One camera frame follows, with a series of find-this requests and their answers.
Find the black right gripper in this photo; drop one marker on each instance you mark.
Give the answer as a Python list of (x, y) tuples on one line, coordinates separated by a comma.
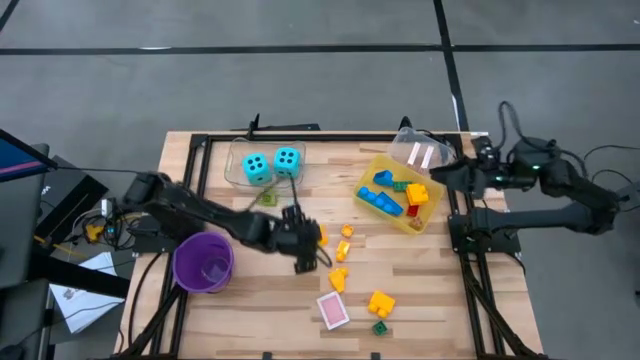
[(485, 175)]

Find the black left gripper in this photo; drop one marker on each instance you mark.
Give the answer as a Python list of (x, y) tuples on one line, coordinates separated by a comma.
[(290, 240)]

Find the large yellow notched brick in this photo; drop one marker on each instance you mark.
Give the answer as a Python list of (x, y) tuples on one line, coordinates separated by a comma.
[(324, 235), (381, 304), (416, 194)]

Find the yellow translucent plastic bin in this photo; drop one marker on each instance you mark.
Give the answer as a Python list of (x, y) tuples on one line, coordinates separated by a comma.
[(435, 202)]

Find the small yellow toy brick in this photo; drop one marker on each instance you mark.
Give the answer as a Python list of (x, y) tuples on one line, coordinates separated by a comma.
[(342, 250)]

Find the small orange toy brick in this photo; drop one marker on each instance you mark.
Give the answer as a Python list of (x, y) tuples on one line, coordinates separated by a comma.
[(347, 230)]

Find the yellow curved toy brick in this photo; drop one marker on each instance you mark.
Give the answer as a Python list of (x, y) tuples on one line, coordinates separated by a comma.
[(338, 280)]

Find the brown toy cylinder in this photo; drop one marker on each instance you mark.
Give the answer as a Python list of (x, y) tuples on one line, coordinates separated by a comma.
[(416, 223)]

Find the lime green toy brick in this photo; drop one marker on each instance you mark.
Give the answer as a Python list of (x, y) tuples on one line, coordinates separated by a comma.
[(269, 199)]

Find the small blue toy brick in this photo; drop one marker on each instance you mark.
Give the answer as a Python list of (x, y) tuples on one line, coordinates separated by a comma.
[(384, 177)]

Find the pink boxed card deck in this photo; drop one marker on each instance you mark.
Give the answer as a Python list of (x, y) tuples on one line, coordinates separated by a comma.
[(333, 310)]

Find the large blue four-stud brick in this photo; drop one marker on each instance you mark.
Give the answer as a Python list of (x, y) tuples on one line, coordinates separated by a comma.
[(377, 200)]

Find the cyan foam die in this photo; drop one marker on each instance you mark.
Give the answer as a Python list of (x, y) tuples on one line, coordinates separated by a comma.
[(256, 168), (287, 161)]

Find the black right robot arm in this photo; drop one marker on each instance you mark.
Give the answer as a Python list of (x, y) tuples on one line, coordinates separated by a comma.
[(530, 217)]

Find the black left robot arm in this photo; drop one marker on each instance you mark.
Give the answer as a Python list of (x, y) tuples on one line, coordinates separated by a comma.
[(200, 210)]

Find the clear rounded plastic container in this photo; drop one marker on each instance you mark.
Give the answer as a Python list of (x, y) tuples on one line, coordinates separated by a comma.
[(400, 145)]

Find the clear rectangular plastic bin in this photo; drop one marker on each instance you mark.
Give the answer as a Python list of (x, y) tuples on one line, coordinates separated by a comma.
[(235, 175)]

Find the small dark green brick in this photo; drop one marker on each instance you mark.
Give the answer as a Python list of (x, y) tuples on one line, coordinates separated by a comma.
[(380, 327)]

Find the purple plastic bucket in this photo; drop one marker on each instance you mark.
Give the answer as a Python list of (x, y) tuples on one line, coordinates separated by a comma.
[(197, 250)]

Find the grey chair base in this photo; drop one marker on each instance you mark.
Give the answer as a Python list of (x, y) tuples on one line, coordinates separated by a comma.
[(631, 192)]

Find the black stand leg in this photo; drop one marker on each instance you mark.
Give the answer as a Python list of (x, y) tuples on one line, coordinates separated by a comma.
[(80, 276)]

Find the white paper sheet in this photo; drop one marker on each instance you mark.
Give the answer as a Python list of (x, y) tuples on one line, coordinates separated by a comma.
[(82, 307)]

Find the black equipment box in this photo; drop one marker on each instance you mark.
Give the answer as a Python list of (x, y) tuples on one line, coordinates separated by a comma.
[(65, 195)]

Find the dark grey cabinet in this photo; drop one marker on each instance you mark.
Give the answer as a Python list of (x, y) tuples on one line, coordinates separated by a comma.
[(20, 235)]

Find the blue screen monitor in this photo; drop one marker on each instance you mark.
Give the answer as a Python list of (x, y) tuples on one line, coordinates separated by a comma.
[(17, 160)]

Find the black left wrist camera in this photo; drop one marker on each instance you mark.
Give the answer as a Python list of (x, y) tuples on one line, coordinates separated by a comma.
[(294, 215)]

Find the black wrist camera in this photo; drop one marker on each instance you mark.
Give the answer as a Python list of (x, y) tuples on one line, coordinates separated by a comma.
[(294, 215), (484, 148)]

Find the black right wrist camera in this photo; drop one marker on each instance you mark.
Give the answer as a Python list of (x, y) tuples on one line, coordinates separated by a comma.
[(484, 148)]

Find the black mount bracket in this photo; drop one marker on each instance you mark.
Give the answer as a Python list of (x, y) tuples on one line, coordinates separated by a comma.
[(290, 127), (405, 124)]

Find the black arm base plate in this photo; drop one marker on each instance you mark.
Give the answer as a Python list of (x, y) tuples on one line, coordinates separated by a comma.
[(505, 246), (150, 245)]

